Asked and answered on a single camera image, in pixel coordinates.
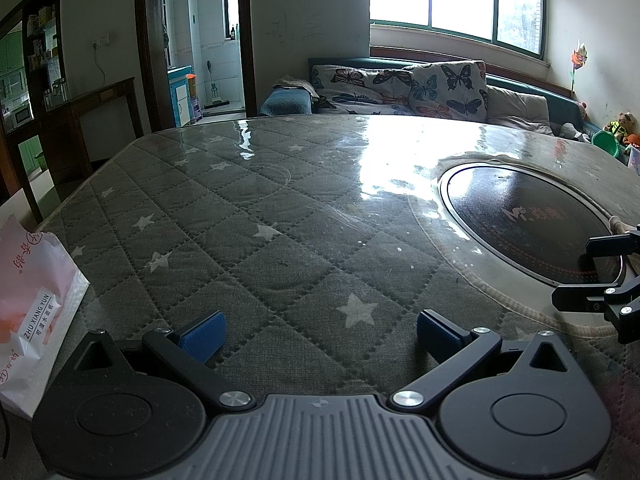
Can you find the green plastic basin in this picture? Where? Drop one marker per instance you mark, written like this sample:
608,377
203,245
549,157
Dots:
606,144

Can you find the purple plastic stool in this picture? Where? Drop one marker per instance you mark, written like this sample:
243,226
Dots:
196,109

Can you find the grey cloth bundle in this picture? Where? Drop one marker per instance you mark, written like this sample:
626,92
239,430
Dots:
575,132

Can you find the white and pink tissue packet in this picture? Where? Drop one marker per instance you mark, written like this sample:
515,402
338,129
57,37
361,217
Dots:
35,310

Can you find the square butterfly print cushion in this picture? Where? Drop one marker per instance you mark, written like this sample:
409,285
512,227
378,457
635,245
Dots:
450,90

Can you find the orange plush toy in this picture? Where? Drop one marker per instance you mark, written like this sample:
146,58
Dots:
633,141

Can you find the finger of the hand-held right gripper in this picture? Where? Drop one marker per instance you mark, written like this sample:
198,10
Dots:
612,246
585,299

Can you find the white wall socket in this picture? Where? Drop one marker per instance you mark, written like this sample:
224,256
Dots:
101,42

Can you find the pink plush toy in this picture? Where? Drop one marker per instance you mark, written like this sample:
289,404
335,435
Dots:
581,110

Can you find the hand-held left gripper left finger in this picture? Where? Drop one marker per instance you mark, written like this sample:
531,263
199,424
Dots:
202,336

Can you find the mop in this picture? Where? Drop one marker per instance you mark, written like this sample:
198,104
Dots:
215,102

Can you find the small cream cloth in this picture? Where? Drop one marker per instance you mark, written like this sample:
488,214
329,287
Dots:
295,84

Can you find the blue folded blanket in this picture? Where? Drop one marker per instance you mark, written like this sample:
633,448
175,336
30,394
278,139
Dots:
285,104

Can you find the brown plush toy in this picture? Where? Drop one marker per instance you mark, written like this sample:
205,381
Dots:
620,127

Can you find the beige pillow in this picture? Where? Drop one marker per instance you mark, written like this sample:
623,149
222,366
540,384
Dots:
515,107

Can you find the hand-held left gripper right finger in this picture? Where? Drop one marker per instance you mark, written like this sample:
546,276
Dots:
440,334

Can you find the dark wooden door frame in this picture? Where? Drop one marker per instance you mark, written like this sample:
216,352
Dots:
147,50

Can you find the dark wooden sideboard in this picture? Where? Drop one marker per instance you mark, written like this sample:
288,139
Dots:
100,110

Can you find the tall wooden shelf unit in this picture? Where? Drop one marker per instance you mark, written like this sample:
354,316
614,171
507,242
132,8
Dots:
42,35

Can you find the colourful pinwheel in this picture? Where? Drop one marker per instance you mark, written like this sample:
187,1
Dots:
579,57

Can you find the blue small cabinet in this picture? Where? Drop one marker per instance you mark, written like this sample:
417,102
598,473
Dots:
180,97

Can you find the round black glass hotplate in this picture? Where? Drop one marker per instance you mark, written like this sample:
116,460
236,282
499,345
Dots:
525,225

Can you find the clear plastic storage box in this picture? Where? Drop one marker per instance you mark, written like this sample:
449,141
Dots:
635,160

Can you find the long butterfly print cushion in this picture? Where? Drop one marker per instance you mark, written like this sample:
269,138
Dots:
360,90

